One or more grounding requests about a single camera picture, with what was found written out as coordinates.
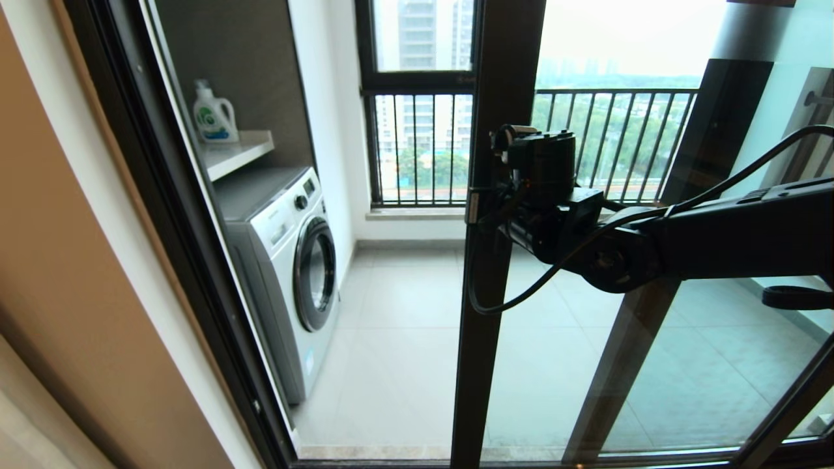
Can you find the dark framed sliding glass door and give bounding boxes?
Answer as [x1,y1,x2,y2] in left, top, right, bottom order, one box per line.
[450,0,834,469]

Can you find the stone window sill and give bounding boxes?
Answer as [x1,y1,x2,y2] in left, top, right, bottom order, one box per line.
[365,206,470,222]

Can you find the silver front-load washing machine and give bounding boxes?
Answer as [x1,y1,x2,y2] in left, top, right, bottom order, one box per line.
[212,167,341,406]

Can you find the white cabinet shelf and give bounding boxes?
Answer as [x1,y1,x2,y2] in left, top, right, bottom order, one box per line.
[199,130,275,183]

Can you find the stone door threshold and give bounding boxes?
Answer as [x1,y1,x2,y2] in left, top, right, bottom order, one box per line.
[296,444,568,462]

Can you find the built-in laundry cabinet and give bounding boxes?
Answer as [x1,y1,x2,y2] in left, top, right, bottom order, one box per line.
[137,0,317,453]

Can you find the white laundry detergent bottle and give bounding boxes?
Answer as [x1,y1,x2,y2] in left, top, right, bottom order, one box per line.
[192,81,239,144]

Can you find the beige curtain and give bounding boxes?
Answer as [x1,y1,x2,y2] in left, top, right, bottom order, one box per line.
[0,339,115,469]

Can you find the white right camera plug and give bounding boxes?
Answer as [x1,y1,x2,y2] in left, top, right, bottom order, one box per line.
[492,124,540,156]

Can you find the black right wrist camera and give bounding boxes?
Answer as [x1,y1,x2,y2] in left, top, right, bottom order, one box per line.
[505,129,577,196]

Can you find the dark window frame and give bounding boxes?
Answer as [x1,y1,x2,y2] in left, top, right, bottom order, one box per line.
[355,0,483,206]

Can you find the black right camera cable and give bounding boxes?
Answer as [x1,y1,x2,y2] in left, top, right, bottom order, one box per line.
[467,124,834,317]

